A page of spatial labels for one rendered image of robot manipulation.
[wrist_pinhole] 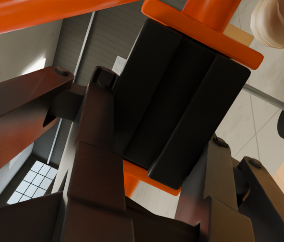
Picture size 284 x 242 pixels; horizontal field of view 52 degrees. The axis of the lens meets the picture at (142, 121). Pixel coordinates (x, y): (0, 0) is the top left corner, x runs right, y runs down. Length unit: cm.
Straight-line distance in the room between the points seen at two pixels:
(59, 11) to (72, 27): 956
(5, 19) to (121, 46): 920
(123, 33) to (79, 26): 139
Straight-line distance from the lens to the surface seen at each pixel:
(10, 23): 19
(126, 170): 16
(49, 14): 18
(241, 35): 188
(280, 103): 223
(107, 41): 946
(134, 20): 898
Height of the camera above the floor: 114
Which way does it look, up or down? 4 degrees down
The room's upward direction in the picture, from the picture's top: 64 degrees counter-clockwise
